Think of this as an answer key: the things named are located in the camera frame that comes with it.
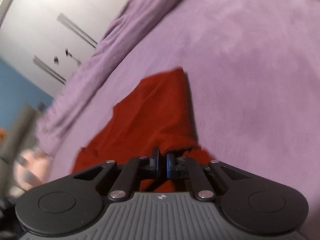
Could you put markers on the purple bed blanket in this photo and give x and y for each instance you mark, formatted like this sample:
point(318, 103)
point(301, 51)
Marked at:
point(253, 71)

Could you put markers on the grey sofa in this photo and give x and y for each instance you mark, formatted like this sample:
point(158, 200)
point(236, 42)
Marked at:
point(21, 136)

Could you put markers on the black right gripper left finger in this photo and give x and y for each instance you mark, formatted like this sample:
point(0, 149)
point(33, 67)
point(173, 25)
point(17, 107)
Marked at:
point(134, 171)

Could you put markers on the pink plush toy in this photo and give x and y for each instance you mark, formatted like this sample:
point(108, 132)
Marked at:
point(30, 168)

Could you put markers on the red knitted garment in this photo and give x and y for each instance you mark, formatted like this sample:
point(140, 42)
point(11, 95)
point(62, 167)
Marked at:
point(155, 114)

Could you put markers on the purple pillow roll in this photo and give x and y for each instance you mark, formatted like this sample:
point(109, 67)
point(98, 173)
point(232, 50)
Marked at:
point(134, 21)

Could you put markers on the white wardrobe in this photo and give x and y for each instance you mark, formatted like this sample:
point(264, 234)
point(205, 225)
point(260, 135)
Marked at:
point(47, 40)

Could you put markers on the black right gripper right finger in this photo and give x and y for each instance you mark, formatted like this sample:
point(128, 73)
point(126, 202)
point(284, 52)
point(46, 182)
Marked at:
point(187, 172)

